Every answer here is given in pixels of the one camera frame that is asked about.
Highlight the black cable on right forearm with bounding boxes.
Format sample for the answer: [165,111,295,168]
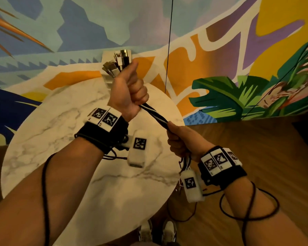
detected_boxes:
[219,181,280,246]

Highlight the black cable on forearm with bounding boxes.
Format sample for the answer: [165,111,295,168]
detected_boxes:
[41,152,57,246]
[219,181,280,246]

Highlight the person's left forearm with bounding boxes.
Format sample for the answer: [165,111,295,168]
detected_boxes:
[0,137,105,246]

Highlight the black wrist strap with markers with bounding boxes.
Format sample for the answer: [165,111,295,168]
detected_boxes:
[197,146,248,190]
[74,106,130,155]

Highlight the person's left hand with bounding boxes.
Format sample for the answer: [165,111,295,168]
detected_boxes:
[108,59,149,122]

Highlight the black and white cable bundle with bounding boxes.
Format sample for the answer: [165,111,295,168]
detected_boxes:
[102,50,192,175]

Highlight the person's right hand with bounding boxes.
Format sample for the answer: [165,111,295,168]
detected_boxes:
[166,121,215,162]

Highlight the thin black hanging cord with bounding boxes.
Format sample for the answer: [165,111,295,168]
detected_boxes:
[164,0,174,94]

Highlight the person's white right shoe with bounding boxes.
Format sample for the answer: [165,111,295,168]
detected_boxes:
[161,220,178,244]

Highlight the white wrist camera with marker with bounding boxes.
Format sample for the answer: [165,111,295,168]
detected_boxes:
[180,169,205,203]
[126,130,148,168]

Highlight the person's right forearm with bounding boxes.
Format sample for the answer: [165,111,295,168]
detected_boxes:
[221,176,308,246]

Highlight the black cable loop under camera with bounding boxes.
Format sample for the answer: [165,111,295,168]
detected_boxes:
[166,199,198,223]

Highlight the person's white left shoe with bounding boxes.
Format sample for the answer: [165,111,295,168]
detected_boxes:
[138,219,153,243]

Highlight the black cable on left forearm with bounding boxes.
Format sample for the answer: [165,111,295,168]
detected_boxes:
[41,152,57,246]

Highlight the person's white shoe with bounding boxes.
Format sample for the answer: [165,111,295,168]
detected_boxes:
[138,219,153,243]
[161,220,178,244]

